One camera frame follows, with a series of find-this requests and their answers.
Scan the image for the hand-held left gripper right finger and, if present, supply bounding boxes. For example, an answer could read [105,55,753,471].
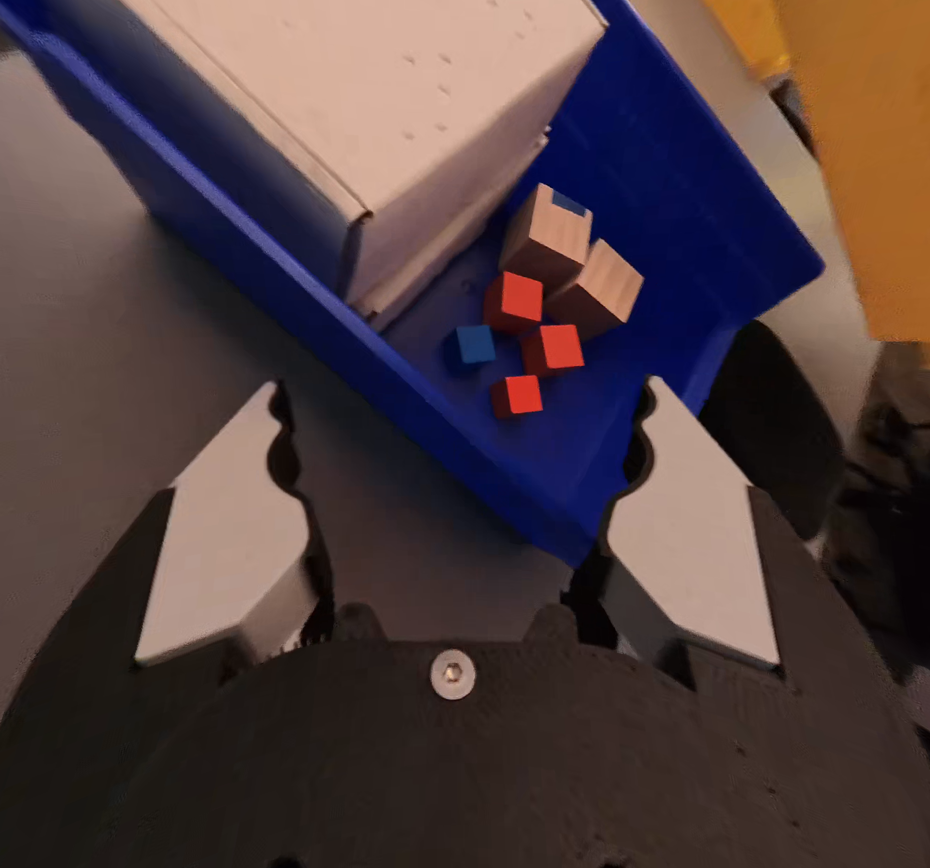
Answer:
[559,374,782,671]

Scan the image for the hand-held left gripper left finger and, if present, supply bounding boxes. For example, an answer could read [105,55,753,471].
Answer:
[133,380,337,667]

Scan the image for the red cube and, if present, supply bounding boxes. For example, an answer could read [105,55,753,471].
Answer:
[522,325,586,377]
[490,374,544,420]
[483,271,546,335]

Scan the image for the pale wooden cube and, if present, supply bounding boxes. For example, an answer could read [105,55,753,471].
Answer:
[545,238,645,342]
[497,183,593,295]

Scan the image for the blue plastic bin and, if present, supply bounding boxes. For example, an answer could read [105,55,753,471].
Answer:
[0,0,825,570]

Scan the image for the yellow plastic bin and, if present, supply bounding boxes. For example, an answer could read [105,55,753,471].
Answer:
[661,0,930,342]

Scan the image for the white cardboard box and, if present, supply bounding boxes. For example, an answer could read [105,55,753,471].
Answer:
[51,0,610,331]

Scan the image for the black cushion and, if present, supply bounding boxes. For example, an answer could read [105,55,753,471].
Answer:
[701,319,847,542]

